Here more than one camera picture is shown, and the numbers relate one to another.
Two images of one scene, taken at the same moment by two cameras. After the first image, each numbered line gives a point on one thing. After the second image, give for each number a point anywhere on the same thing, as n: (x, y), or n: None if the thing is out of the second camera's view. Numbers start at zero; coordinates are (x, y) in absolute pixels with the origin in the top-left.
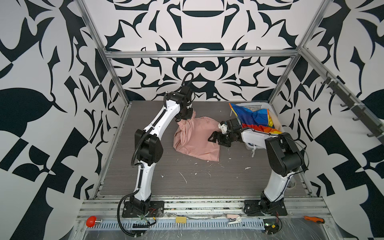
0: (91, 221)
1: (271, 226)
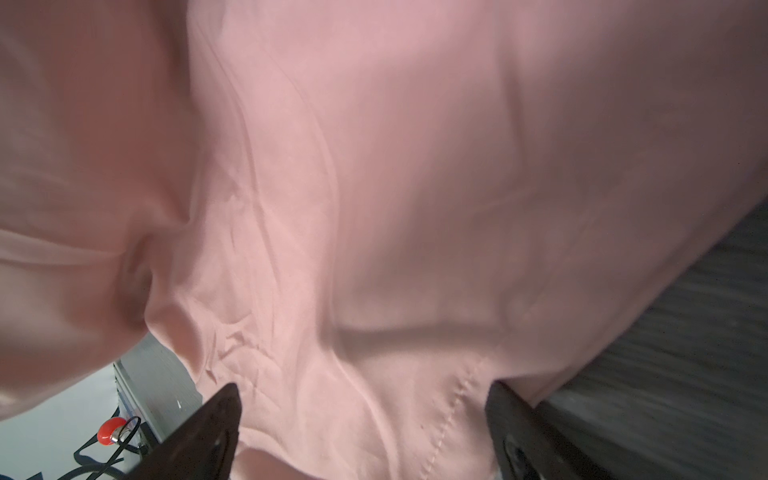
0: (108, 428)
1: None
